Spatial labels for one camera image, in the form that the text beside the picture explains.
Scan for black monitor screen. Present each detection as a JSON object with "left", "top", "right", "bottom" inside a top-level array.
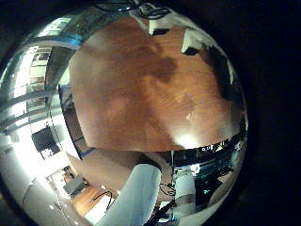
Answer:
[{"left": 31, "top": 126, "right": 61, "bottom": 159}]

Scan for dark grey floor box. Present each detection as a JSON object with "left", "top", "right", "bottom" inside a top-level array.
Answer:
[{"left": 62, "top": 174, "right": 87, "bottom": 196}]

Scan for black cloth garment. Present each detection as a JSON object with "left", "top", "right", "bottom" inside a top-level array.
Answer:
[{"left": 200, "top": 45, "right": 246, "bottom": 103}]

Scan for green circuit board unit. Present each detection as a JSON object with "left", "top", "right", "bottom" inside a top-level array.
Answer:
[{"left": 173, "top": 137, "right": 243, "bottom": 205}]

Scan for black left hand cables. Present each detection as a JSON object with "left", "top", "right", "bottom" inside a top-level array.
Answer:
[{"left": 130, "top": 2, "right": 172, "bottom": 21}]

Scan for thin black floor cable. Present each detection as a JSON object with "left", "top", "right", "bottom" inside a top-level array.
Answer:
[{"left": 90, "top": 189, "right": 115, "bottom": 211}]

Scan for blue label on beam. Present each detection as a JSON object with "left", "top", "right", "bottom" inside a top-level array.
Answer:
[{"left": 66, "top": 34, "right": 84, "bottom": 45}]

